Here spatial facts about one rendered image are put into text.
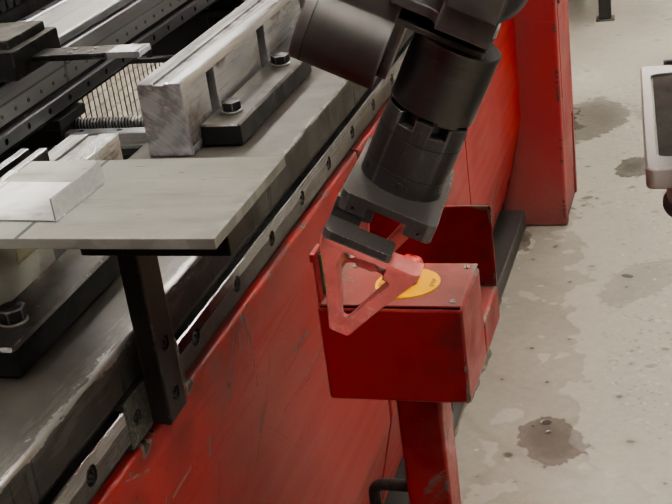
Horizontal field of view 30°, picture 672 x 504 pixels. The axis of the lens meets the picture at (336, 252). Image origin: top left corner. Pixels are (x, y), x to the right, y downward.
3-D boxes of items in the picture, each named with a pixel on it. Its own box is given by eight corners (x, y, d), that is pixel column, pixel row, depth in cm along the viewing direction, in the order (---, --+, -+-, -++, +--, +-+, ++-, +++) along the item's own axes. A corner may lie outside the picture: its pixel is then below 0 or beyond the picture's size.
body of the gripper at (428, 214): (332, 214, 80) (372, 113, 77) (361, 156, 89) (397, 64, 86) (426, 252, 80) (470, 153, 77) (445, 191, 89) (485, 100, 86)
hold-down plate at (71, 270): (21, 380, 108) (13, 349, 107) (-33, 377, 110) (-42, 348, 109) (158, 234, 134) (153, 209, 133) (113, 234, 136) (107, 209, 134)
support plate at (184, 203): (216, 250, 99) (214, 238, 99) (-69, 249, 107) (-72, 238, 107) (286, 165, 115) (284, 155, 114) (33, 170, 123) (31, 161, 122)
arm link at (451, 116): (504, 55, 76) (511, 29, 81) (399, 12, 76) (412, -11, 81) (461, 152, 79) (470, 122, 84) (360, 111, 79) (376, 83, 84)
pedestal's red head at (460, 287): (470, 405, 136) (456, 255, 128) (330, 399, 140) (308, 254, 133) (500, 317, 153) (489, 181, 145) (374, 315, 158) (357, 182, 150)
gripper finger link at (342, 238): (284, 328, 83) (330, 209, 78) (308, 279, 89) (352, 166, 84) (380, 367, 82) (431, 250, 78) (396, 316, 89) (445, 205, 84)
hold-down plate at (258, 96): (242, 146, 157) (238, 123, 156) (202, 147, 158) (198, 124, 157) (312, 73, 183) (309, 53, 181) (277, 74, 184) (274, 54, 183)
